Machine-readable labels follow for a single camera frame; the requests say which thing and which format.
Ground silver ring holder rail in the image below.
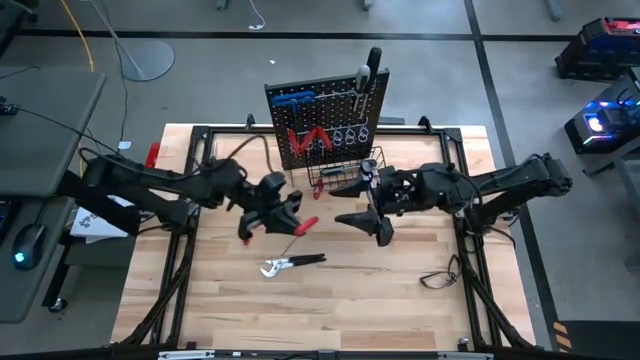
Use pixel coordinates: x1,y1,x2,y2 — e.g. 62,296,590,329
287,117,371,154

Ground black metal table frame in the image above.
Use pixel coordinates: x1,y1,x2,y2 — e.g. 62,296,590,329
112,113,539,351

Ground black mat hazard stripes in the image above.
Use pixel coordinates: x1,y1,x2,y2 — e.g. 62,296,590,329
551,319,640,360

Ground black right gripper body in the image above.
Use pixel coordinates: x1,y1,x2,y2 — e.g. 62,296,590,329
373,167,421,219

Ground white paper sheet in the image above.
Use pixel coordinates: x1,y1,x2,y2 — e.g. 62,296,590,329
69,194,142,240

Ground black wire basket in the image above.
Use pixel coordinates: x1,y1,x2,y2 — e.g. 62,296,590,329
305,145,388,190

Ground black desk leg with caster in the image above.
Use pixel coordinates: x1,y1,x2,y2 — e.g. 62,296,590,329
42,239,71,315

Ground silver pliers black handles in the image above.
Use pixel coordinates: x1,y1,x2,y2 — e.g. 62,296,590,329
259,252,328,279

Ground silver straight hook rail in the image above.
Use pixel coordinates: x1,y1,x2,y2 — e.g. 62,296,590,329
272,82,374,119

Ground grey black handled screwdriver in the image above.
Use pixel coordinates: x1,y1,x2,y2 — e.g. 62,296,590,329
352,63,373,114

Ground red-handled screwdriver pair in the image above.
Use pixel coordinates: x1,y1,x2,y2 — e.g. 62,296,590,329
279,215,321,258

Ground black computer blue lights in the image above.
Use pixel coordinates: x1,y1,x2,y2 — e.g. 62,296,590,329
563,67,640,156

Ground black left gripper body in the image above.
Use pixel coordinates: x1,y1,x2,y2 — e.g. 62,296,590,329
244,187,291,224

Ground black loose cable bundle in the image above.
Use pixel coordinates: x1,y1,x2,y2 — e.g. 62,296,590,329
418,253,464,291

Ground silver aluminium rail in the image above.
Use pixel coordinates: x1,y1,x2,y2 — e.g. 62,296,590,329
157,349,495,360

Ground blue loop-handle hex key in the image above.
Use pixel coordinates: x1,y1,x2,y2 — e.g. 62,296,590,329
270,90,318,132

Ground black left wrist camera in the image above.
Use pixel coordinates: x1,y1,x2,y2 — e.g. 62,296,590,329
257,171,288,200

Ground grey round floor stand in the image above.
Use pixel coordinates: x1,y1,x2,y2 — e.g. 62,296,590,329
88,0,176,83

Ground black toolbox red lid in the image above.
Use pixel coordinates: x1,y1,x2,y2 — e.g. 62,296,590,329
554,16,640,84

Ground grey low desk panel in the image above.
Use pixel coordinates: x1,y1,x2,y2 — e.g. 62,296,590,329
0,195,76,325

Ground red plastic block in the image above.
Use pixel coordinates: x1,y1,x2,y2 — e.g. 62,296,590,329
143,142,162,169

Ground black perforated pegboard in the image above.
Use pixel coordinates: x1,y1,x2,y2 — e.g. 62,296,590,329
264,68,392,171

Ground grey desk top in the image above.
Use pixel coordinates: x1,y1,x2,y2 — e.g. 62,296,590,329
0,69,108,199

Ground grey metal desk frame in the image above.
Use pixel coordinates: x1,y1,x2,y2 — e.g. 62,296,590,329
582,152,640,269

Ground white cable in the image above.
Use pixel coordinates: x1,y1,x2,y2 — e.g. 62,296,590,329
247,0,267,31

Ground black computer mouse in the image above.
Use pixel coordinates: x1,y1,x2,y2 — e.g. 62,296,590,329
10,222,47,273

